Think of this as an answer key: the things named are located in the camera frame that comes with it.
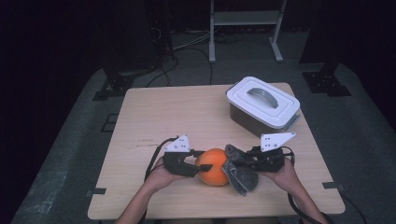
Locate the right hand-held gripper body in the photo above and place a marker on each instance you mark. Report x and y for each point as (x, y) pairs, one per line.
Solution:
(269, 160)

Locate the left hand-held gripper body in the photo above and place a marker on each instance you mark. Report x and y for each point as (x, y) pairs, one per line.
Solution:
(180, 165)

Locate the grey fuzzy cloth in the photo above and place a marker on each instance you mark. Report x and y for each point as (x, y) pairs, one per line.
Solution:
(244, 180)

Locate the white metal frame stand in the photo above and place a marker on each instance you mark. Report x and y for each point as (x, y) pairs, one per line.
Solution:
(244, 17)

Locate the orange plush toy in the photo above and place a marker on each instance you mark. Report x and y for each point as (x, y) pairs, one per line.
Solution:
(213, 168)

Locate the person's right hand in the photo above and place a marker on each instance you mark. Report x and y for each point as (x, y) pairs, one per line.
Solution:
(285, 179)

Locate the black tape strip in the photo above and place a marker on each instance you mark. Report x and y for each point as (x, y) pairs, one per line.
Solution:
(97, 191)
(333, 185)

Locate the black stand base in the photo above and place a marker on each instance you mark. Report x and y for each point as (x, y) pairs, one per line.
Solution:
(324, 82)
(120, 84)

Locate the person's left hand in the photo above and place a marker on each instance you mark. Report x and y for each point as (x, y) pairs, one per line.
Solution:
(160, 179)

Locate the brown translucent storage box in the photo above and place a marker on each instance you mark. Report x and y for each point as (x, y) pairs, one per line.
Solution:
(252, 124)

